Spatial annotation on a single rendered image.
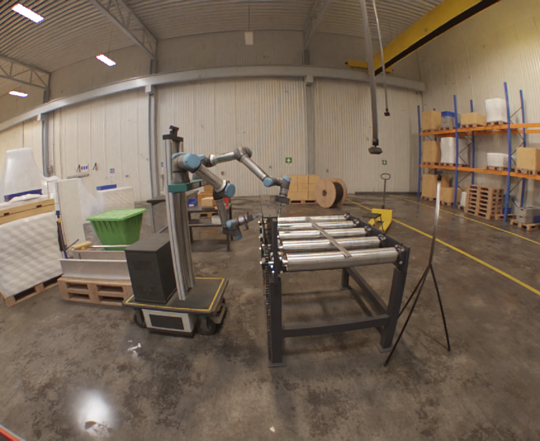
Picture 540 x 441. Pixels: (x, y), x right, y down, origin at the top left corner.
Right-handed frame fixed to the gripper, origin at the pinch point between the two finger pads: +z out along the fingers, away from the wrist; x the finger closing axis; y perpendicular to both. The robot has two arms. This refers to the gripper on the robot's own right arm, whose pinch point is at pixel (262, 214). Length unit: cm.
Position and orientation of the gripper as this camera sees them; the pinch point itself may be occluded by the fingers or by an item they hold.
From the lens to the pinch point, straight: 220.5
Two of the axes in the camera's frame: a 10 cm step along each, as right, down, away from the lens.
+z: 9.6, -2.9, 0.5
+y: -2.9, -9.6, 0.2
